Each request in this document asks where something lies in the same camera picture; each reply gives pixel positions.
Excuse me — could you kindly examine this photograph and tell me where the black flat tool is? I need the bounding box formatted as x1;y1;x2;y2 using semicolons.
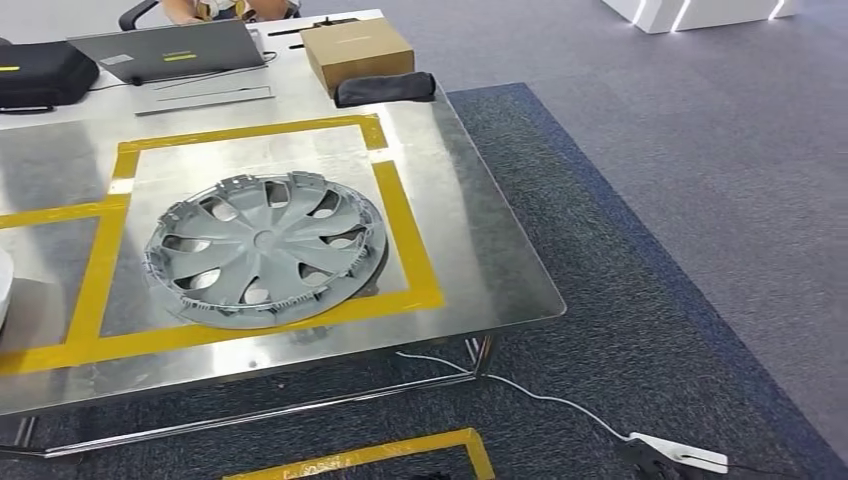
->
266;17;362;38

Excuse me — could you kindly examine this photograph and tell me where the black power cable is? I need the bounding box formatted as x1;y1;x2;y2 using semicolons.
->
682;453;786;480

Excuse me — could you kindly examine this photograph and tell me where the brown cardboard box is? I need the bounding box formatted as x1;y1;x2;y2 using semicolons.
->
299;17;417;99

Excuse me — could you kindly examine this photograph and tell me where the stainless steel workbench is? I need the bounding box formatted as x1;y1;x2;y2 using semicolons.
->
0;7;568;460

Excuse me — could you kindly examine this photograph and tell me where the black hard case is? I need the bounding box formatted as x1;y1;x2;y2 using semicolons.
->
0;40;101;114

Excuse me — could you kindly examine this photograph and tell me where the white power cable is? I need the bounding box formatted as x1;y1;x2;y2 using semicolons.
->
396;351;634;443

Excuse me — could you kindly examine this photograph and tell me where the person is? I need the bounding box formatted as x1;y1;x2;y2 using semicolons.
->
158;0;303;26

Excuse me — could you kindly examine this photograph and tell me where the white lit plinth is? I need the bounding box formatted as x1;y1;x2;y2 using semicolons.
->
600;0;803;34

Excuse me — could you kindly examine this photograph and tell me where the grey laptop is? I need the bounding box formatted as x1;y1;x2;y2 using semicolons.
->
67;18;268;86

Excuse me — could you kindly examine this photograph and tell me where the white power strip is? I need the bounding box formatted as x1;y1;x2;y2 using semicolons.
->
627;431;730;475

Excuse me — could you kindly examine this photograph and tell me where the yellow floor tape square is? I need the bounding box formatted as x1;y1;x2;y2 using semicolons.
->
221;427;497;480

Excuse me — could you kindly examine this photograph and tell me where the silver wheel hubcap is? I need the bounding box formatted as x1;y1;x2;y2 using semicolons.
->
142;170;390;331

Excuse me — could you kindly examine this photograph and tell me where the black office chair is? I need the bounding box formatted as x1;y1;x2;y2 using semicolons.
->
117;0;164;32

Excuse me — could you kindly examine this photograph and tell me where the black soft pouch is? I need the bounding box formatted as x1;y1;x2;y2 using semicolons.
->
333;71;438;109

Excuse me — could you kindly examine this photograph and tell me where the white curved body part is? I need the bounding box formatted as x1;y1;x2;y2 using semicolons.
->
0;248;16;331

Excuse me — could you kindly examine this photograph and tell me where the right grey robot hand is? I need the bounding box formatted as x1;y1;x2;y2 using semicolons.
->
619;438;694;480

